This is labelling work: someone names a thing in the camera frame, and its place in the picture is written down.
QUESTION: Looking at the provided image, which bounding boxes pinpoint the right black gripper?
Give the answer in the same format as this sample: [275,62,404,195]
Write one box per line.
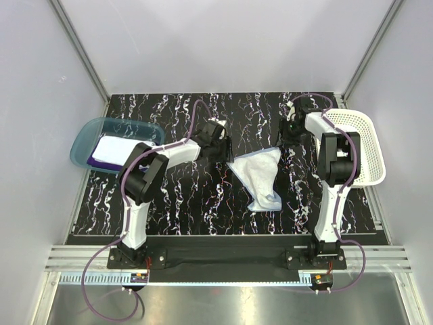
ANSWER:
[273,118,306,150]

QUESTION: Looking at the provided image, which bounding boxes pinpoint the blue-edged white towel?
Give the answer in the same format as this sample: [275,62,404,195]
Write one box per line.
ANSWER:
[228,147,282,212]

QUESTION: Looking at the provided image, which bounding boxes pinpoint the light blue towel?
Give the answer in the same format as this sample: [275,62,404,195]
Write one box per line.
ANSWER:
[91,135,156,165]

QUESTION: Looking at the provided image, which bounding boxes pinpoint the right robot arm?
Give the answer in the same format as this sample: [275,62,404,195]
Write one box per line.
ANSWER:
[278,102,361,269]

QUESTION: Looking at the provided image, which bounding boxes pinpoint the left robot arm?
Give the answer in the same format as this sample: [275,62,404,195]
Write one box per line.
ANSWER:
[108,118,233,268]

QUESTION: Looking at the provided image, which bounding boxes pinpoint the teal translucent tray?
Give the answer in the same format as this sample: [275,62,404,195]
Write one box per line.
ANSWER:
[70,118,165,174]

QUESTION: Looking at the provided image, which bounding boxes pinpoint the white plastic basket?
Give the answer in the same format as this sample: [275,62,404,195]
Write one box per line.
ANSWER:
[326,108,386,188]

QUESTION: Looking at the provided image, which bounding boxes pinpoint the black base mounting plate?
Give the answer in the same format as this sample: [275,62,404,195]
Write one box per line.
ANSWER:
[107,234,347,285]

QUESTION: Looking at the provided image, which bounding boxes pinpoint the left connector board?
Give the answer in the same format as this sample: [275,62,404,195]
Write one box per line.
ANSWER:
[130,273,149,283]

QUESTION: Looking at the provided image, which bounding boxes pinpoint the connector board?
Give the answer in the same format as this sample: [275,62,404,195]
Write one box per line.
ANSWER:
[312,273,334,287]
[130,273,149,283]

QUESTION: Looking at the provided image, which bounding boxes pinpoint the right connector board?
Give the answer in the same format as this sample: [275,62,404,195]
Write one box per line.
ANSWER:
[312,273,334,287]

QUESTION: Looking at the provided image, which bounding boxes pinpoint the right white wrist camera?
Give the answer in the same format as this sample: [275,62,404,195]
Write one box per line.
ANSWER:
[286,101,296,122]

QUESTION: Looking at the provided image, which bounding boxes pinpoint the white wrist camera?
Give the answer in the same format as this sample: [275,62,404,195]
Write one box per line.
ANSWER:
[286,101,296,122]
[207,119,226,139]

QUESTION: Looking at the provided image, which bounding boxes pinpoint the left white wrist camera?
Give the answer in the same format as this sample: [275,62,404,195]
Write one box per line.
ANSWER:
[207,119,226,139]

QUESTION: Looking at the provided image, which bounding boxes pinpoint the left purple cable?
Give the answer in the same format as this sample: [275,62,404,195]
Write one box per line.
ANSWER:
[81,100,212,321]

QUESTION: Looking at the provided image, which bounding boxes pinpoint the purple cable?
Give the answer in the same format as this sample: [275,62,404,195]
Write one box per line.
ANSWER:
[81,100,212,321]
[279,93,365,295]

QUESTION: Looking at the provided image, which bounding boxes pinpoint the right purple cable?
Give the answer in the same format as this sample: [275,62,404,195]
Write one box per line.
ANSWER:
[279,93,365,295]

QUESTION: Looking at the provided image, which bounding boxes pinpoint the right aluminium corner post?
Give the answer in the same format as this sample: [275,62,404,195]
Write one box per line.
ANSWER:
[341,0,405,102]

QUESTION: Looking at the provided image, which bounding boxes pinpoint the aluminium corner post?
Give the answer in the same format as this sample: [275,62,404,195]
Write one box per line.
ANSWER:
[47,0,110,104]
[341,0,405,102]

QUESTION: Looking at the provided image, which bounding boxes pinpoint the aluminium rail frame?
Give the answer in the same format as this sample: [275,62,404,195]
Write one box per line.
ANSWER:
[32,238,430,324]

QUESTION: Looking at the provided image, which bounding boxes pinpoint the left aluminium corner post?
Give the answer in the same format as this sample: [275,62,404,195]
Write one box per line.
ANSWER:
[47,0,110,104]

